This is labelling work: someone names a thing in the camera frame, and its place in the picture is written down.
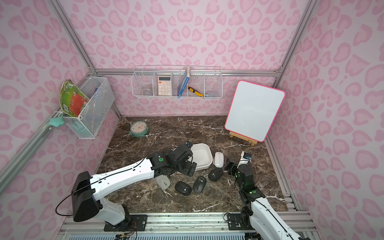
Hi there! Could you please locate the white wire wall shelf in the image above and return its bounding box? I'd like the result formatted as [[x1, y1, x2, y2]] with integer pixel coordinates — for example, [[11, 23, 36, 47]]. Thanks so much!
[[131, 66, 224, 99]]

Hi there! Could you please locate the pink framed whiteboard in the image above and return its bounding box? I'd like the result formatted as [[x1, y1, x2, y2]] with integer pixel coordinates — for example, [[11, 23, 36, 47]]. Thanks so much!
[[225, 81, 286, 142]]

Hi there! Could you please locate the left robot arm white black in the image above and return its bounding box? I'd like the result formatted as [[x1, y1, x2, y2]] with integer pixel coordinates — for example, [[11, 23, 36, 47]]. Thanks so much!
[[71, 142, 197, 228]]

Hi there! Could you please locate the white plastic storage box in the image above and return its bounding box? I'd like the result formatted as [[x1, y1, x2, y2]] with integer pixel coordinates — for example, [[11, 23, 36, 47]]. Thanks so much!
[[188, 143, 213, 171]]

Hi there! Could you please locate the green wall hook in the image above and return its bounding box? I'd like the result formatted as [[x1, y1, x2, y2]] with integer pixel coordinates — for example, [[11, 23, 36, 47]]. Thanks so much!
[[49, 116, 65, 128]]

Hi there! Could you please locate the grey mouse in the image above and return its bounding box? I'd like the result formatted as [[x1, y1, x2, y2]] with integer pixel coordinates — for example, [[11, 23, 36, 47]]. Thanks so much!
[[154, 175, 171, 190]]

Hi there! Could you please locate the clear tape roll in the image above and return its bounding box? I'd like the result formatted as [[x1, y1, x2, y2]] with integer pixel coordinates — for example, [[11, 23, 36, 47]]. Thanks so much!
[[142, 86, 154, 96]]

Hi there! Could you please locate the black mouse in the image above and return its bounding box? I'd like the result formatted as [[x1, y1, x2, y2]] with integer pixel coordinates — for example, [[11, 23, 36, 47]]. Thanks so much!
[[208, 168, 224, 182], [193, 176, 207, 194], [175, 181, 192, 196]]

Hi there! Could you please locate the pink calculator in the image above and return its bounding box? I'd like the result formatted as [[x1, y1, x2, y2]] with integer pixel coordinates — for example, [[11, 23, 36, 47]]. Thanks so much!
[[158, 76, 172, 96]]

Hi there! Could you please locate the yellow utility knife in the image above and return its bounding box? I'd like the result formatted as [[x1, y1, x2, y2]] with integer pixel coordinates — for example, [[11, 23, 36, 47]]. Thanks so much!
[[188, 87, 204, 97]]

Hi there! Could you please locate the white mouse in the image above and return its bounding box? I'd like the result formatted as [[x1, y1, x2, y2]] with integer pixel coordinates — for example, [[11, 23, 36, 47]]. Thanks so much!
[[213, 152, 225, 168]]

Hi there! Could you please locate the blue book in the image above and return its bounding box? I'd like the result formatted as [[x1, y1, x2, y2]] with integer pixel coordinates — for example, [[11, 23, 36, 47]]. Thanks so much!
[[177, 67, 190, 97]]

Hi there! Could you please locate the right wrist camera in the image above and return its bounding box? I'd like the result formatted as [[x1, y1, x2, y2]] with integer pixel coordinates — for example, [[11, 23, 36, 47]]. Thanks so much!
[[237, 152, 252, 169]]

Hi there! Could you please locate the white mesh side basket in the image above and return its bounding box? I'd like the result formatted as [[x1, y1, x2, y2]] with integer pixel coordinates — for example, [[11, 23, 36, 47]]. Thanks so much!
[[61, 77, 115, 140]]

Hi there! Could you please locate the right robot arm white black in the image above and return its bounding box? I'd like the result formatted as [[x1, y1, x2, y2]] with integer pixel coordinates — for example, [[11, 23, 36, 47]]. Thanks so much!
[[226, 161, 303, 240]]

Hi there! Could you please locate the green red snack bag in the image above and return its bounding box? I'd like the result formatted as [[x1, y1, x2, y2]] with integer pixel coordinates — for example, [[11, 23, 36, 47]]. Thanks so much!
[[60, 80, 90, 117]]

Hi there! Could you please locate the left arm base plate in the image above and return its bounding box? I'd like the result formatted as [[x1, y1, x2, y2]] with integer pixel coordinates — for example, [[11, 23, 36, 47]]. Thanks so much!
[[104, 215, 148, 232]]

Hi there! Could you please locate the green round clock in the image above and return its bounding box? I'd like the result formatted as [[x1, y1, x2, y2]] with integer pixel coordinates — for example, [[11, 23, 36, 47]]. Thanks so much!
[[130, 121, 149, 137]]

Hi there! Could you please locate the wooden easel stand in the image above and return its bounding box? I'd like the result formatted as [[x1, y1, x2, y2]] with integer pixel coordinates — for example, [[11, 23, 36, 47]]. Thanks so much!
[[230, 132, 258, 146]]

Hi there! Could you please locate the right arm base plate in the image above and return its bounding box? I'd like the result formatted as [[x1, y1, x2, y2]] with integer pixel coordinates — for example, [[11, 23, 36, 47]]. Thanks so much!
[[223, 213, 253, 231]]

